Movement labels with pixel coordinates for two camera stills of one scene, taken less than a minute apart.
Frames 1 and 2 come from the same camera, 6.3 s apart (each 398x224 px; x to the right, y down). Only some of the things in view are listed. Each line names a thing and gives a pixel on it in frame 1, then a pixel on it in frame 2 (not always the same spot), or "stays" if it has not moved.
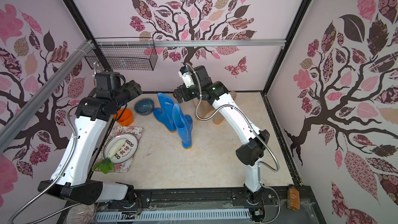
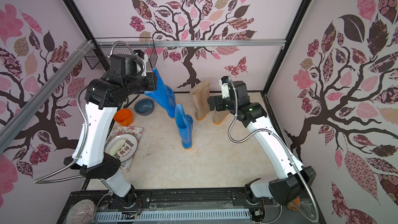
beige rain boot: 218,117 stays
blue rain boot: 165,114 -> 164,95
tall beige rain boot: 202,108 stays
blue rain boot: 184,124 stays
